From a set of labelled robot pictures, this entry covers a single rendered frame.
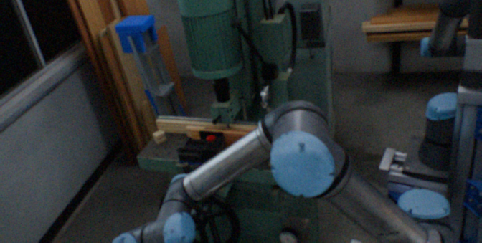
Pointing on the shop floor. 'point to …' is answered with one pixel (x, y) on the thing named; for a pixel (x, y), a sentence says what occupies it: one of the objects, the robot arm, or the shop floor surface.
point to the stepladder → (133, 29)
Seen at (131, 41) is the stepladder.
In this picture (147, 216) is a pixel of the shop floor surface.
